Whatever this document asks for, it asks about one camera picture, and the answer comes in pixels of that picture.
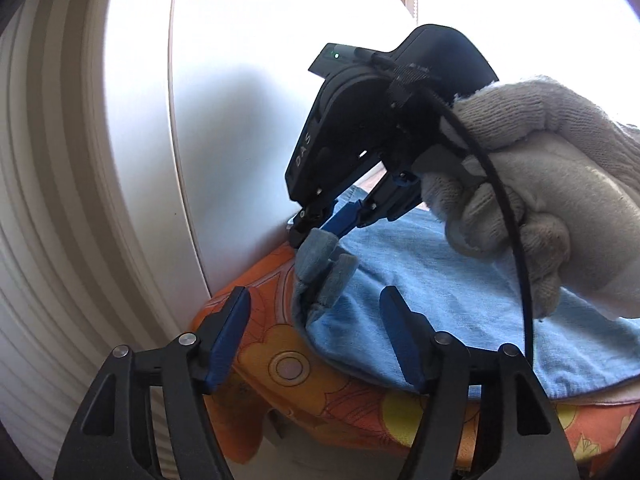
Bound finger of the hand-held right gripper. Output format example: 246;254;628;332
287;187;341;250
320;169;427;237

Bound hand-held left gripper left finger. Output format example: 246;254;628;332
52;286;252;480

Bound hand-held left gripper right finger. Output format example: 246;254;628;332
379;285;580;480

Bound blue denim pants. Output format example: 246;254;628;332
292;185;640;401

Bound person's right hand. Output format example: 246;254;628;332
420;75;640;321

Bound orange floral tablecloth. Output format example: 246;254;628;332
192;245;640;480

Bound white cabinet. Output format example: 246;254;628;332
102;0;421;306

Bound white ribbed panel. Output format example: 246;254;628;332
0;0;211;480

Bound beige mat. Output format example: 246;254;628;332
357;172;640;408

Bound black cable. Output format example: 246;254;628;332
370;55;533;366

